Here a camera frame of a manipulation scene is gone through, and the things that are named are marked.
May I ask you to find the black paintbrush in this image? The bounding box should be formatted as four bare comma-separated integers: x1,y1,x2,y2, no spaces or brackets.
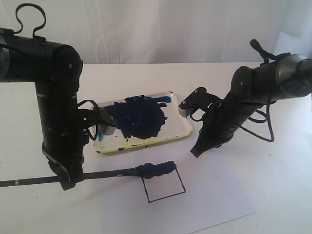
0,161,176,187

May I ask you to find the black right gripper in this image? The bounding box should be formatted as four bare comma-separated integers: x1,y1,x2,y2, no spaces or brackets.
190,102,240,158

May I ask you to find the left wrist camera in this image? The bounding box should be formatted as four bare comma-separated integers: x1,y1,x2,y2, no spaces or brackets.
98,109,117,136

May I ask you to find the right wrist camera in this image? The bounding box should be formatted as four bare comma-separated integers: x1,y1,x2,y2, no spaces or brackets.
178,87,220,117

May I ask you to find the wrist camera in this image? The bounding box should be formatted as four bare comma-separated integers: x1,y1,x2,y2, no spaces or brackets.
98,109,117,136
178,87,220,117

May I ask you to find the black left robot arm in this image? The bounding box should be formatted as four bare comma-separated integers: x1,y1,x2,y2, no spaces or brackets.
0,28,88,190

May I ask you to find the white paper with square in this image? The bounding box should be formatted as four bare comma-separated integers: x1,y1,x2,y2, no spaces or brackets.
86,139,255,234

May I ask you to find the white backdrop curtain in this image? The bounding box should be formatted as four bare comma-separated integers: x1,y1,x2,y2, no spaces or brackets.
0,0,312,64

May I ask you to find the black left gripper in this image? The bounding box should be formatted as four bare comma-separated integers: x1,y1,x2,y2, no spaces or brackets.
41,117,89,190

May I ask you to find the white paint tray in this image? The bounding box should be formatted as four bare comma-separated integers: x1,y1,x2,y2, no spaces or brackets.
92,91,193,154

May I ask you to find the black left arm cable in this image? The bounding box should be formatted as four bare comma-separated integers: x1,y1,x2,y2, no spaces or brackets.
11,2,47,41

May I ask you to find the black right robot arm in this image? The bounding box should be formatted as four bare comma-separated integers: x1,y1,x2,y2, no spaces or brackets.
191,55,312,157

